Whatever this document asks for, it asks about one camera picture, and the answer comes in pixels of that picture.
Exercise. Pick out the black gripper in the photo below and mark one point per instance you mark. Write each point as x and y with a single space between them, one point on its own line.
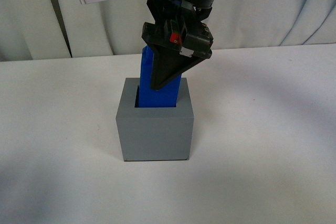
187 38

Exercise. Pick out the gray square base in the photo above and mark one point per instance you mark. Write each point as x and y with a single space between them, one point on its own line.
154 134

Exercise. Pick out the blue plastic part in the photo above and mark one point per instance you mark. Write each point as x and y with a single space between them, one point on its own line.
166 97

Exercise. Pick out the white curtain backdrop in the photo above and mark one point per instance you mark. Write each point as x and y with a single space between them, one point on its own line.
52 29

